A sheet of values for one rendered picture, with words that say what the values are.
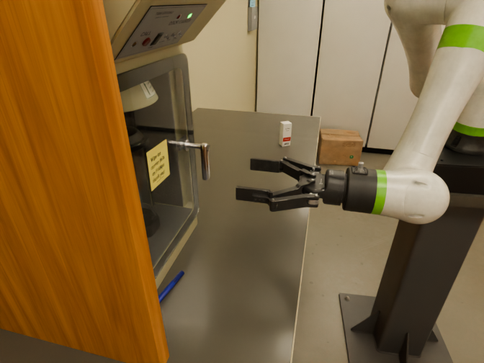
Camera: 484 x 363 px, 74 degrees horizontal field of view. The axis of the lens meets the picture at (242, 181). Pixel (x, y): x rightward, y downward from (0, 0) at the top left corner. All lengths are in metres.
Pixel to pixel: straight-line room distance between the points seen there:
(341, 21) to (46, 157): 3.21
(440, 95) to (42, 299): 0.85
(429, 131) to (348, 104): 2.81
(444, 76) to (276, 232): 0.52
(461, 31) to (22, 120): 0.79
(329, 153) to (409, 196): 2.71
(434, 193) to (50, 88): 0.62
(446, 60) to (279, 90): 2.85
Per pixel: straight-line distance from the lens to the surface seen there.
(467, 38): 0.84
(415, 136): 0.81
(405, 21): 0.95
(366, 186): 0.66
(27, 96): 0.41
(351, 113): 3.62
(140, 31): 0.46
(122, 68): 0.54
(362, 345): 1.85
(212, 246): 0.83
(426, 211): 0.69
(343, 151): 3.37
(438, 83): 0.83
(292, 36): 3.49
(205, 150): 0.71
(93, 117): 0.36
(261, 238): 0.85
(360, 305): 2.00
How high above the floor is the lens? 1.48
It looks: 30 degrees down
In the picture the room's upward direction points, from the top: straight up
